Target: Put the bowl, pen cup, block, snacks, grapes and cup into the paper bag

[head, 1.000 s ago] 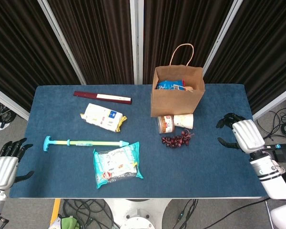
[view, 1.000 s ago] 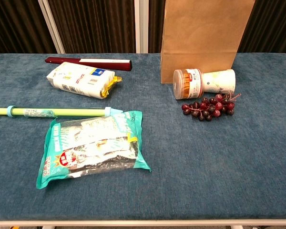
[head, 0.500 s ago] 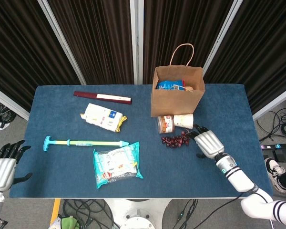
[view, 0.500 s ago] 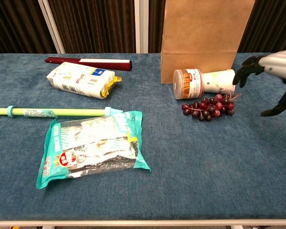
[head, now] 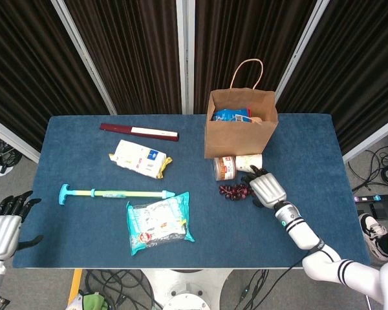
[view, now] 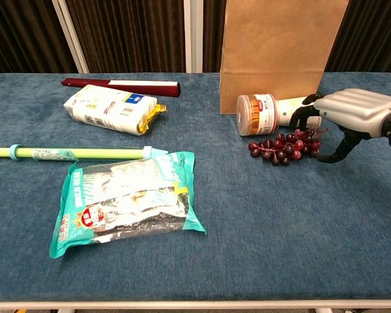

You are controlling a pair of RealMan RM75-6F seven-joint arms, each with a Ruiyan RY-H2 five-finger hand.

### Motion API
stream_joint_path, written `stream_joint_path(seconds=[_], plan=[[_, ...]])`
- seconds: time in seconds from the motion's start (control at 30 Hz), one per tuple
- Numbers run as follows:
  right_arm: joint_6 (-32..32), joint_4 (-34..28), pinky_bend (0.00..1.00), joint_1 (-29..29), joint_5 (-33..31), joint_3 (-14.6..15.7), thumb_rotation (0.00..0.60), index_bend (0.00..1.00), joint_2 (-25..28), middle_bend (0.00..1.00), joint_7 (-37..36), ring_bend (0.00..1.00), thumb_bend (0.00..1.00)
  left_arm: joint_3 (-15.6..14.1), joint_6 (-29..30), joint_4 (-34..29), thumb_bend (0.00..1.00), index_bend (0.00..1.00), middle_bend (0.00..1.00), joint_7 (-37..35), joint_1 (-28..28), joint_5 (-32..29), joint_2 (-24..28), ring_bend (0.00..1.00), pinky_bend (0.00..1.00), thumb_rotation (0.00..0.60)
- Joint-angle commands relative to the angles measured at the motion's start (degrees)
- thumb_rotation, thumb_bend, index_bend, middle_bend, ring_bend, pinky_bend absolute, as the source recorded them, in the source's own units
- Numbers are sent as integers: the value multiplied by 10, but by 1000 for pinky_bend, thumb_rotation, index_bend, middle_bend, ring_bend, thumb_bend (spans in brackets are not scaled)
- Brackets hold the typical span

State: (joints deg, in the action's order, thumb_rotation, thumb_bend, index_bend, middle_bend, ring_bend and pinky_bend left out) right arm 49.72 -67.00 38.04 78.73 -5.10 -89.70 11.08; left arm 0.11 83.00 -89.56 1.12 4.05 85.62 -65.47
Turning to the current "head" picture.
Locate blue fabric table cover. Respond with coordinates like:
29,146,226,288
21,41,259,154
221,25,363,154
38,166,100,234
12,114,371,269

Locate teal seaweed snack package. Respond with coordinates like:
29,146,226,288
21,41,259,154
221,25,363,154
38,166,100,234
126,191,195,256

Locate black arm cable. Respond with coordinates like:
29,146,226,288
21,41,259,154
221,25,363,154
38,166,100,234
235,254,311,310

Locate clear plastic snack jar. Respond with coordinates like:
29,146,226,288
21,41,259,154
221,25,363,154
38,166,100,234
213,156,237,181

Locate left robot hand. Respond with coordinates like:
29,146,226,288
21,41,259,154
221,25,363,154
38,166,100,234
0,190,43,259

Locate blue snack packet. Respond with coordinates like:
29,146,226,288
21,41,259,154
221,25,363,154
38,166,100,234
212,108,252,123

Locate maroon folding fan box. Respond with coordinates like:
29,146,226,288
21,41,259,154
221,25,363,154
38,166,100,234
100,123,180,142

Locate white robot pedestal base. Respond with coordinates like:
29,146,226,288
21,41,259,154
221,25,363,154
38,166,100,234
142,268,233,310

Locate green cloth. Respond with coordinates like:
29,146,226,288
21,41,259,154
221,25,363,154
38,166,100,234
79,290,109,310

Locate dark brown pleated curtain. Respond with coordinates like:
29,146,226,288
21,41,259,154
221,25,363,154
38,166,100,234
0,0,109,152
279,0,388,156
63,0,183,116
193,0,318,114

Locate white black sneaker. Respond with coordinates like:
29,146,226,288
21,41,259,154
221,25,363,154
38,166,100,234
358,212,388,261

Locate white noodle pack yellow ends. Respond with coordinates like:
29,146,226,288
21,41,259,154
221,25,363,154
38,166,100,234
109,139,173,180

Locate white partition base rail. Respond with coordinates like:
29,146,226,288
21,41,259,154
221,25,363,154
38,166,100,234
0,112,41,164
342,114,388,164

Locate green tube water pump toy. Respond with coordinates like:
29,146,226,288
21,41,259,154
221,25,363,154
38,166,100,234
58,183,176,205

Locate white paper cup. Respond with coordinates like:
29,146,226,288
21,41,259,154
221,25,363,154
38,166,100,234
235,154,263,174

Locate brown paper bag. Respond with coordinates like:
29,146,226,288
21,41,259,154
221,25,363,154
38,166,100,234
204,58,279,160

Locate red grape bunch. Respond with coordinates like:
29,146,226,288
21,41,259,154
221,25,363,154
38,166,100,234
219,183,255,202

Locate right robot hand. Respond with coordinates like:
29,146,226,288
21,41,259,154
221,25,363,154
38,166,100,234
241,165,288,209

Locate white aluminium partition post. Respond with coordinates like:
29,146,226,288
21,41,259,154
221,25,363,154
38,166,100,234
273,0,330,99
175,0,195,115
50,0,118,116

